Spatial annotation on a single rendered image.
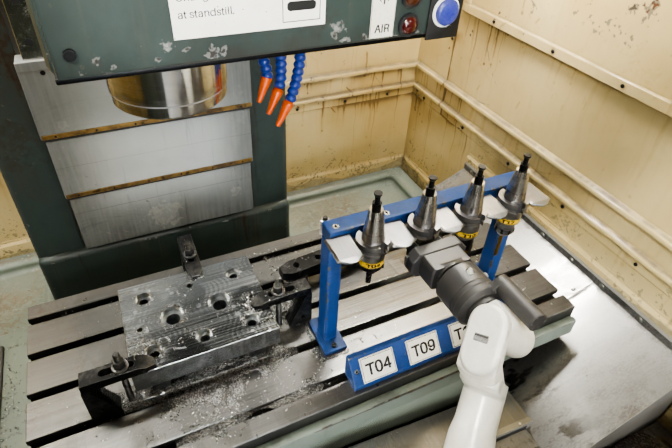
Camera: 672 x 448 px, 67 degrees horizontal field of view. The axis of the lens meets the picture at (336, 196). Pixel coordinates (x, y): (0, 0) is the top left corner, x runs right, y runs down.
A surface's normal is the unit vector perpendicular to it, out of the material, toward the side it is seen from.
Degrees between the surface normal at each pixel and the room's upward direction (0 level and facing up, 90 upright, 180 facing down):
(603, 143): 90
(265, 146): 90
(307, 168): 90
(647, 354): 24
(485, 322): 46
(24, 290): 0
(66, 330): 0
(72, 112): 91
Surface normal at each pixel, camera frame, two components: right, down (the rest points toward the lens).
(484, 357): -0.62, -0.39
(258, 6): 0.42, 0.57
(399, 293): 0.04, -0.79
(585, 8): -0.91, 0.22
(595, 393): -0.33, -0.63
